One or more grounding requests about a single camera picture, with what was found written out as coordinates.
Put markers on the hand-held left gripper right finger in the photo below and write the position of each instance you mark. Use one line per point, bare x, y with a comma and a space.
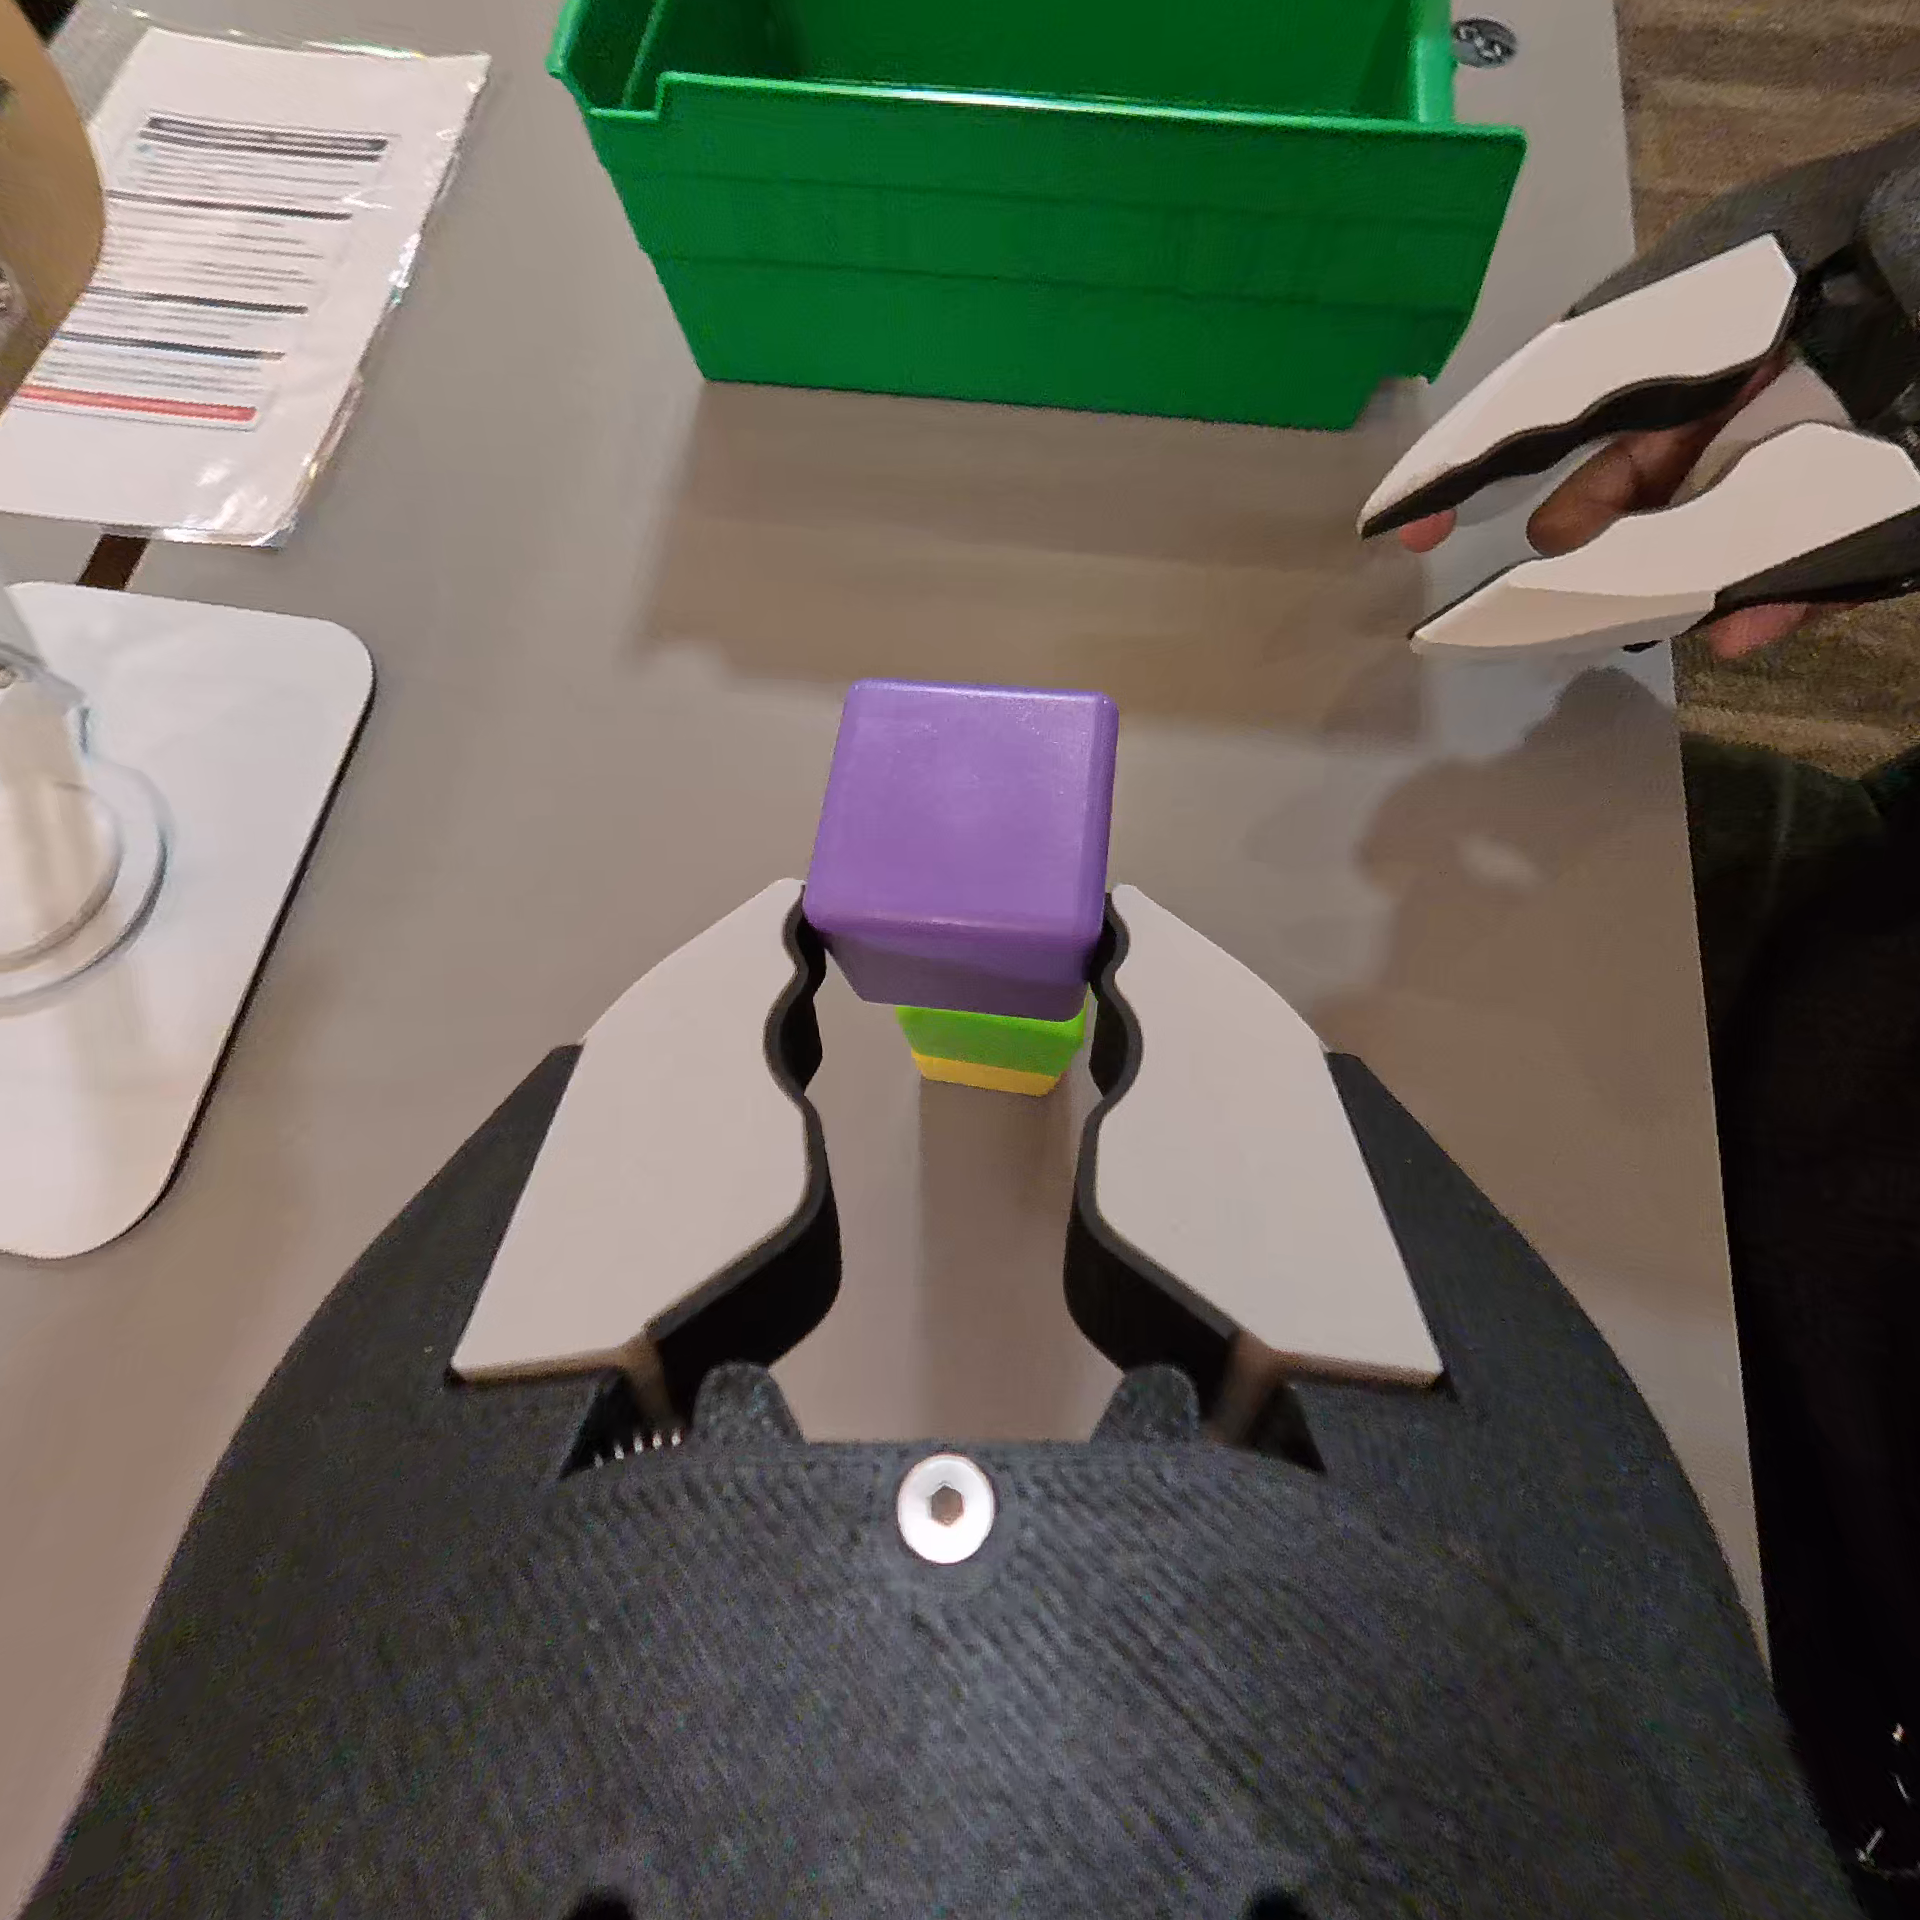
1260, 1184

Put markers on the yellow cube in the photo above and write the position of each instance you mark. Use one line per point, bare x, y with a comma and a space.
991, 1079

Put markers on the person's black sweater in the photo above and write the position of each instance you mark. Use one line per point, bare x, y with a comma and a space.
1829, 1200

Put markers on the purple cube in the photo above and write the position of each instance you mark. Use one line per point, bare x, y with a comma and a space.
961, 825

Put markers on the grey desk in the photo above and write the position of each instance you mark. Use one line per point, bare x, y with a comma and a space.
524, 675

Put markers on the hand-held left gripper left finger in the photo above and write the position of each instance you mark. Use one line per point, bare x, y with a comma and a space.
645, 1171

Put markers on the lime green cube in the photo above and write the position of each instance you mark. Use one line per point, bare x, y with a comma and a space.
991, 1037

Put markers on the person's right hand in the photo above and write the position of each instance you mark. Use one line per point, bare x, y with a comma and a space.
1622, 481

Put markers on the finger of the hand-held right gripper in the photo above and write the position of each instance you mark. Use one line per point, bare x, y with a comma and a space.
1622, 339
1725, 541

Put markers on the green plastic bin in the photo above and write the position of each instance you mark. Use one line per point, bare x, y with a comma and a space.
1049, 270

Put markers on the round metal desk fitting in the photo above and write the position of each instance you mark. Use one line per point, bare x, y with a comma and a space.
1481, 43

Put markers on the laminated paper sheet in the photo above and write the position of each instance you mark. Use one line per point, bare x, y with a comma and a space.
224, 300

